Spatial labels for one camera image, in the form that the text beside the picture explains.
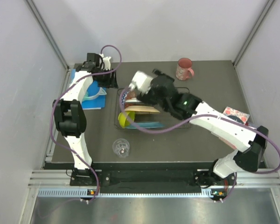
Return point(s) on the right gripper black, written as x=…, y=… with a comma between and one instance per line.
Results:
x=149, y=97

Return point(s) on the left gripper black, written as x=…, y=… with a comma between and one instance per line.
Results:
x=110, y=82

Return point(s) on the orange blue patterned bowl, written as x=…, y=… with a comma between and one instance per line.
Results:
x=127, y=95

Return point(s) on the pink mug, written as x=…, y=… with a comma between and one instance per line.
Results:
x=184, y=69

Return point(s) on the peach bird plate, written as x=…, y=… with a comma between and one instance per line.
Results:
x=139, y=109

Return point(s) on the watermelon pattern plate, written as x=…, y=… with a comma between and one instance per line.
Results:
x=132, y=101

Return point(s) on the teal scalloped plate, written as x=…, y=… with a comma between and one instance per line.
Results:
x=146, y=125

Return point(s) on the lime green bowl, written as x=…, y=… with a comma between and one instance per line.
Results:
x=122, y=118

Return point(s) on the clear drinking glass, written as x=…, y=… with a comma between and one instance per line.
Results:
x=121, y=148

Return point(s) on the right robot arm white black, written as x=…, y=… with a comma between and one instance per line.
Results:
x=249, y=144

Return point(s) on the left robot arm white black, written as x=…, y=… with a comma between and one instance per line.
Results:
x=68, y=115

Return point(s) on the teal cat ear headphones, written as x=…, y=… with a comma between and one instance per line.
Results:
x=100, y=92

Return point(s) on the Little Women book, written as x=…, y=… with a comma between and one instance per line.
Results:
x=236, y=115

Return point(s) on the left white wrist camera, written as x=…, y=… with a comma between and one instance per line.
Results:
x=105, y=62

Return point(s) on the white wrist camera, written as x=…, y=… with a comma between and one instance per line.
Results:
x=105, y=62
x=141, y=81

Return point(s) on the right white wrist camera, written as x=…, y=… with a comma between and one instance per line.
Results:
x=141, y=81

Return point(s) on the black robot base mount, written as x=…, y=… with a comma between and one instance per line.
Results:
x=154, y=177

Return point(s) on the white slotted cable duct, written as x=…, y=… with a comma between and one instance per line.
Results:
x=87, y=193

